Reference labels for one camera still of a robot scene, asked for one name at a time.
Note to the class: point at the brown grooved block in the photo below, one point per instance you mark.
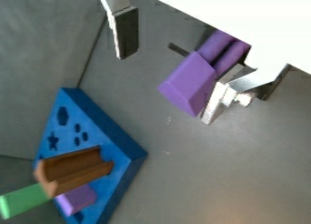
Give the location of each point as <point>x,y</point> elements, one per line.
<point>71,170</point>

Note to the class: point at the green cylinder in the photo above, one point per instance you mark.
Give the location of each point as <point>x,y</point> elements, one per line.
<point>20,200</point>

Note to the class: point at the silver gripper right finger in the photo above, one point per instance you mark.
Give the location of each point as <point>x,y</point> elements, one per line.
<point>240,85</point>

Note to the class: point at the purple square block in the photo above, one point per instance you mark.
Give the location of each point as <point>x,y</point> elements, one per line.
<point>76,199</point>

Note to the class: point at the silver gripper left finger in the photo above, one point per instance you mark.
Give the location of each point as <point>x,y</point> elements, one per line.
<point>123,21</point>

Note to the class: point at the purple three prong object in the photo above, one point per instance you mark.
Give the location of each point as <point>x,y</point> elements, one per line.
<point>188,85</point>

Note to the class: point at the blue shape sorter board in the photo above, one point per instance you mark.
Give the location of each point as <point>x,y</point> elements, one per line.
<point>77,125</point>

